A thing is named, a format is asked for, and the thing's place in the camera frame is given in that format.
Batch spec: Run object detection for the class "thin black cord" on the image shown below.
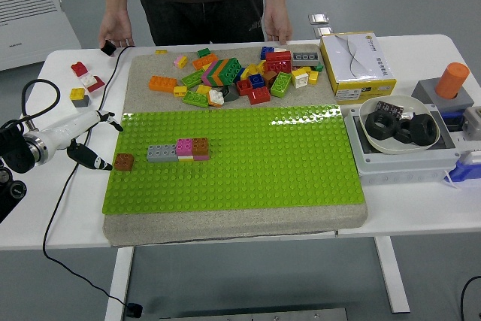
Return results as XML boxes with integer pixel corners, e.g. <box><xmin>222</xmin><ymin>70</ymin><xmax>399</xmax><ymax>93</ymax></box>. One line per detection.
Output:
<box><xmin>42</xmin><ymin>44</ymin><xmax>137</xmax><ymax>309</ymax></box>

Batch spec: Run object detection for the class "dark circuit board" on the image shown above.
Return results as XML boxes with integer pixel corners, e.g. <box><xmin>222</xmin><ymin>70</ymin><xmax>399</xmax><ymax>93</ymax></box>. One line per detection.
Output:
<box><xmin>375</xmin><ymin>100</ymin><xmax>405</xmax><ymax>118</ymax></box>

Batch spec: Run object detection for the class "grey white junction box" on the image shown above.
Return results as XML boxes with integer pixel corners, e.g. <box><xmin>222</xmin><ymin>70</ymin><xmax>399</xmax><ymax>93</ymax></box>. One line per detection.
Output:
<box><xmin>343</xmin><ymin>104</ymin><xmax>461</xmax><ymax>186</ymax></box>

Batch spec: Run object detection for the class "person's left hand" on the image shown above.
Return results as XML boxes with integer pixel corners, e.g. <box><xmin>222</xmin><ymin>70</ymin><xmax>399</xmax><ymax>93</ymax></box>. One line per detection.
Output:
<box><xmin>262</xmin><ymin>7</ymin><xmax>293</xmax><ymax>46</ymax></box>

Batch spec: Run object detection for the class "red sloped toy brick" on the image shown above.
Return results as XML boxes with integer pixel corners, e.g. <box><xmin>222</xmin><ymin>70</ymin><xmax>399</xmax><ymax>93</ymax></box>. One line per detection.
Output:
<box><xmin>86</xmin><ymin>75</ymin><xmax>106</xmax><ymax>93</ymax></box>

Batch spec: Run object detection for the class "orange cylinder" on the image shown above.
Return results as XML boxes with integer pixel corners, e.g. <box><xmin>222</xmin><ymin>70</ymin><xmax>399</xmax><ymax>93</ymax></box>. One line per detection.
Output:
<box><xmin>434</xmin><ymin>61</ymin><xmax>470</xmax><ymax>100</ymax></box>

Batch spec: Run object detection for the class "large black nut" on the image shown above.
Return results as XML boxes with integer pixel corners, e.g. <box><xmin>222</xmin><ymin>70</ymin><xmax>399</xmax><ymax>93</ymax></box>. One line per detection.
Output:
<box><xmin>365</xmin><ymin>111</ymin><xmax>398</xmax><ymax>144</ymax></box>
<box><xmin>408</xmin><ymin>113</ymin><xmax>440</xmax><ymax>147</ymax></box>

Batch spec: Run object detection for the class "glossy red toy brick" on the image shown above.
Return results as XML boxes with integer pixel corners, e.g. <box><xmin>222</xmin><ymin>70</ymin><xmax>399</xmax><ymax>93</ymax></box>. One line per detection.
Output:
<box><xmin>247</xmin><ymin>86</ymin><xmax>271</xmax><ymax>106</ymax></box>

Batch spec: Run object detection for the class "white bowl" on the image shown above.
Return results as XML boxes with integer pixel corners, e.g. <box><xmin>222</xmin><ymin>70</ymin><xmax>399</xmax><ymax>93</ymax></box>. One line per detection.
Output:
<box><xmin>358</xmin><ymin>94</ymin><xmax>441</xmax><ymax>156</ymax></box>

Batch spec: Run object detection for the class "orange long toy brick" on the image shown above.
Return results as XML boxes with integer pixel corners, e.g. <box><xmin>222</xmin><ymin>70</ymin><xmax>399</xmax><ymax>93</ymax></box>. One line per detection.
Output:
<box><xmin>192</xmin><ymin>53</ymin><xmax>219</xmax><ymax>71</ymax></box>
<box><xmin>148</xmin><ymin>75</ymin><xmax>178</xmax><ymax>93</ymax></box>

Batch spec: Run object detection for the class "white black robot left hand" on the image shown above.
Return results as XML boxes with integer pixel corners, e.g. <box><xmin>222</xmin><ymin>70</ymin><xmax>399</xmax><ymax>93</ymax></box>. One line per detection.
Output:
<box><xmin>35</xmin><ymin>109</ymin><xmax>125</xmax><ymax>171</ymax></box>

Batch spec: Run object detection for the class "yellow sloped toy brick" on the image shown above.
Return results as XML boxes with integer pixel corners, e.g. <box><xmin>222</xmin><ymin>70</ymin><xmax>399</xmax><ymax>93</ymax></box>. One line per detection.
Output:
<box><xmin>240</xmin><ymin>63</ymin><xmax>260</xmax><ymax>81</ymax></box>

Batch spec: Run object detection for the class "brown square toy brick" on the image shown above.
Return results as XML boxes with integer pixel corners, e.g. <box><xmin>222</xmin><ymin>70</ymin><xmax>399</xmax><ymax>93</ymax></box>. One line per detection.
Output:
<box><xmin>113</xmin><ymin>153</ymin><xmax>135</xmax><ymax>172</ymax></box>

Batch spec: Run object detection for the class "pink square toy brick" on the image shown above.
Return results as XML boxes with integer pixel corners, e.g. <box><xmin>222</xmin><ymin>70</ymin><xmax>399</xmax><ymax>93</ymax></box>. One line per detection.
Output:
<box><xmin>175</xmin><ymin>137</ymin><xmax>195</xmax><ymax>156</ymax></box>

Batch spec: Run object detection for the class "blue white device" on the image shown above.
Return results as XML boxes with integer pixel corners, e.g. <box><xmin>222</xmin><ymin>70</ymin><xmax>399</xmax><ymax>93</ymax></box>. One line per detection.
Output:
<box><xmin>449</xmin><ymin>151</ymin><xmax>481</xmax><ymax>186</ymax></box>

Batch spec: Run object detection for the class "green studded baseplate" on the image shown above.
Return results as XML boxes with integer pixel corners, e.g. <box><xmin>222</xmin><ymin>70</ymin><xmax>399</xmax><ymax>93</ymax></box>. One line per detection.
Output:
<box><xmin>101</xmin><ymin>104</ymin><xmax>368</xmax><ymax>213</ymax></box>

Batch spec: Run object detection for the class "green long toy brick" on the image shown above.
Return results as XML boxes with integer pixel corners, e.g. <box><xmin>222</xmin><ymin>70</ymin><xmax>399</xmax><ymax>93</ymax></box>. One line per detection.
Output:
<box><xmin>270</xmin><ymin>71</ymin><xmax>293</xmax><ymax>99</ymax></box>
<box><xmin>182</xmin><ymin>90</ymin><xmax>210</xmax><ymax>108</ymax></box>
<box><xmin>181</xmin><ymin>68</ymin><xmax>207</xmax><ymax>88</ymax></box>

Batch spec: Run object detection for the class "grey metal plate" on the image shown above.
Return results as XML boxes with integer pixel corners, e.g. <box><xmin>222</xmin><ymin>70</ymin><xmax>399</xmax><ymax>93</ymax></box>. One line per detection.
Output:
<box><xmin>159</xmin><ymin>307</ymin><xmax>349</xmax><ymax>321</ymax></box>

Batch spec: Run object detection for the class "white table leg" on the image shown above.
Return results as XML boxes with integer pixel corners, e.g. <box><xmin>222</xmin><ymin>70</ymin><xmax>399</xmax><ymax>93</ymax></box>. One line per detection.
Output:
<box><xmin>104</xmin><ymin>245</ymin><xmax>135</xmax><ymax>321</ymax></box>
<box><xmin>374</xmin><ymin>236</ymin><xmax>410</xmax><ymax>314</ymax></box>

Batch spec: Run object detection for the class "yellow white cardboard box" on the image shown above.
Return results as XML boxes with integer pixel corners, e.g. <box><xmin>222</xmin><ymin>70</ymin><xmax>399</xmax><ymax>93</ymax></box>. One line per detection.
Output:
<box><xmin>319</xmin><ymin>31</ymin><xmax>398</xmax><ymax>104</ymax></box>

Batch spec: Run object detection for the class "light grey long toy brick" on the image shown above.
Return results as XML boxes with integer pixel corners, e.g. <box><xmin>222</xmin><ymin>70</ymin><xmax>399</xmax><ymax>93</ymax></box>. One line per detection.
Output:
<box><xmin>146</xmin><ymin>143</ymin><xmax>180</xmax><ymax>163</ymax></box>

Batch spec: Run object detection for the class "red square toy brick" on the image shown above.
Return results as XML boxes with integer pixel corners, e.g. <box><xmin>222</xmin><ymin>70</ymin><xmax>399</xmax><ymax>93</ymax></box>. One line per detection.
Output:
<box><xmin>235</xmin><ymin>78</ymin><xmax>255</xmax><ymax>96</ymax></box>

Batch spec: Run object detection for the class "white zip tie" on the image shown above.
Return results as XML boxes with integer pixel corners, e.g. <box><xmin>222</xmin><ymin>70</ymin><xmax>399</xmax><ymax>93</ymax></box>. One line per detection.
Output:
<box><xmin>443</xmin><ymin>170</ymin><xmax>461</xmax><ymax>191</ymax></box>

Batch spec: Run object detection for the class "grey block with hole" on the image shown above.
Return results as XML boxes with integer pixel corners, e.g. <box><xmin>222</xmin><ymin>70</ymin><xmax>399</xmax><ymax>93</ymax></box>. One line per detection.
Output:
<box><xmin>411</xmin><ymin>78</ymin><xmax>475</xmax><ymax>112</ymax></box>

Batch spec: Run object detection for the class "white panel heater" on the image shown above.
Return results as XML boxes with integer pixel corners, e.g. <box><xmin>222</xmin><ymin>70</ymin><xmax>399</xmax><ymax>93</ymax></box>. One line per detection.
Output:
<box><xmin>0</xmin><ymin>0</ymin><xmax>83</xmax><ymax>72</ymax></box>

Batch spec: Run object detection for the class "orange-brown square toy brick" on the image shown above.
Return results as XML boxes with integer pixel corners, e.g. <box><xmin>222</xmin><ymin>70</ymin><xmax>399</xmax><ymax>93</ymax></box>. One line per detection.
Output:
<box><xmin>191</xmin><ymin>136</ymin><xmax>210</xmax><ymax>156</ymax></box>

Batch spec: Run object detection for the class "dark grey sloped brick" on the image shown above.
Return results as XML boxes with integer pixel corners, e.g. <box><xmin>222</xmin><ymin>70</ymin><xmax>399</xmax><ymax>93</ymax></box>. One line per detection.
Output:
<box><xmin>219</xmin><ymin>85</ymin><xmax>241</xmax><ymax>103</ymax></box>

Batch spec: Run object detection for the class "person's right hand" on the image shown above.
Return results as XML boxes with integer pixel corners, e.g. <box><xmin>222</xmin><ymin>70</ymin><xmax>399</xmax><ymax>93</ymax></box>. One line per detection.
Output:
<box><xmin>98</xmin><ymin>10</ymin><xmax>135</xmax><ymax>50</ymax></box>

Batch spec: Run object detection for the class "small black nut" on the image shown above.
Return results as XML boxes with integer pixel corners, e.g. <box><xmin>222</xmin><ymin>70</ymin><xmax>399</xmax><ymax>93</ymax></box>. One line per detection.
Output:
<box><xmin>393</xmin><ymin>120</ymin><xmax>414</xmax><ymax>144</ymax></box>

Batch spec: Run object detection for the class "grey connector housing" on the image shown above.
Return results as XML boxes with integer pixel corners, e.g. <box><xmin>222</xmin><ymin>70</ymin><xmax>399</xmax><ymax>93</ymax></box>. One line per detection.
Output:
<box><xmin>461</xmin><ymin>106</ymin><xmax>481</xmax><ymax>141</ymax></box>

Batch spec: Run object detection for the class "multicolour layered brick stack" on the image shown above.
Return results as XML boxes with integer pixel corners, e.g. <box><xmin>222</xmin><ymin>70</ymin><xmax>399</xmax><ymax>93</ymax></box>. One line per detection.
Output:
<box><xmin>201</xmin><ymin>57</ymin><xmax>244</xmax><ymax>87</ymax></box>

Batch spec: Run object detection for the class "white orange toy brick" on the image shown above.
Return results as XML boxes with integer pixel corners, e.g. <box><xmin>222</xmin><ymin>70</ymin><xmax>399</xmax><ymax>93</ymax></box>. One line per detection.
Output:
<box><xmin>207</xmin><ymin>89</ymin><xmax>225</xmax><ymax>108</ymax></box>

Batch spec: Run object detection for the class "grey-brown mat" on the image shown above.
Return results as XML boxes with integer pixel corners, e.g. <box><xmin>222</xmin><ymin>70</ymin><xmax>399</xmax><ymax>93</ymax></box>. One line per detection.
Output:
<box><xmin>102</xmin><ymin>43</ymin><xmax>369</xmax><ymax>247</ymax></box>

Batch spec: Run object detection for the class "black floor cable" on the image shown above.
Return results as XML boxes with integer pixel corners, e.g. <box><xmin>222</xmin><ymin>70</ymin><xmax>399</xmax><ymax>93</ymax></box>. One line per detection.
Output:
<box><xmin>460</xmin><ymin>275</ymin><xmax>481</xmax><ymax>321</ymax></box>

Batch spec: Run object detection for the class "grey long brick with holes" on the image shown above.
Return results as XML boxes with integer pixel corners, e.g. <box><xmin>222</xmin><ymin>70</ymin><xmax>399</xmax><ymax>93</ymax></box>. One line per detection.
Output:
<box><xmin>292</xmin><ymin>51</ymin><xmax>320</xmax><ymax>67</ymax></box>

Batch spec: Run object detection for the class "large red toy brick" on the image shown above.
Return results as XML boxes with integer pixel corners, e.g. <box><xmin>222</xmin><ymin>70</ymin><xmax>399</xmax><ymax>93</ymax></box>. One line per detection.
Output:
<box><xmin>265</xmin><ymin>50</ymin><xmax>293</xmax><ymax>74</ymax></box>

